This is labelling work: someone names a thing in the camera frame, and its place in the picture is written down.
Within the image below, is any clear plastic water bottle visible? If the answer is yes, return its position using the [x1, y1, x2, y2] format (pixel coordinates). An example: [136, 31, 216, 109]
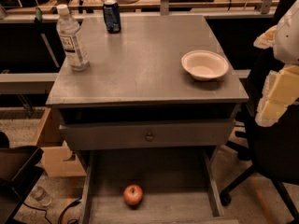
[56, 5, 89, 71]

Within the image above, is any open grey middle drawer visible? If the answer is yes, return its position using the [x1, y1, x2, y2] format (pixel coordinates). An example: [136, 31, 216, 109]
[80, 147, 239, 224]

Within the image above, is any clear plastic cup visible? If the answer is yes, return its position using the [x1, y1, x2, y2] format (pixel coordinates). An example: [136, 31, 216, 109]
[30, 186, 52, 207]

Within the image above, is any black bin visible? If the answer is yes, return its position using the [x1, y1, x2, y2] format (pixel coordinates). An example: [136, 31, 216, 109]
[0, 132, 43, 224]

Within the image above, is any cardboard box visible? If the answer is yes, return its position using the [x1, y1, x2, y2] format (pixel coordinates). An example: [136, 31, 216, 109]
[32, 107, 86, 177]

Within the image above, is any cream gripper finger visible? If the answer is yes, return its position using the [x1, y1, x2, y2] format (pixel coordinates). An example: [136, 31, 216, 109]
[253, 25, 277, 49]
[255, 64, 299, 127]

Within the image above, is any dark blue soda can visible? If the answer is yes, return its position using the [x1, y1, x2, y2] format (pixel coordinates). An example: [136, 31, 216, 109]
[103, 0, 121, 34]

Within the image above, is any black floor cable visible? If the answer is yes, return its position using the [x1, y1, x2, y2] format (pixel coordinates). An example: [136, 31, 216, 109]
[22, 198, 82, 224]

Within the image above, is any grey drawer cabinet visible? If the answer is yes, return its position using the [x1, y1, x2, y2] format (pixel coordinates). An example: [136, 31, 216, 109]
[45, 14, 249, 224]

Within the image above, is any white paper bowl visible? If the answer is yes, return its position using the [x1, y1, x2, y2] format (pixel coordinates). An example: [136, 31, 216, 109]
[181, 50, 229, 81]

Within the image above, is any red apple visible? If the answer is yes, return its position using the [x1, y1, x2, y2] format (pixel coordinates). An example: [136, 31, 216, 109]
[123, 184, 143, 206]

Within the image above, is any grey top drawer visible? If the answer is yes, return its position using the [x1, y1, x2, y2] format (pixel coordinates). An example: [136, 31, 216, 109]
[60, 119, 235, 150]

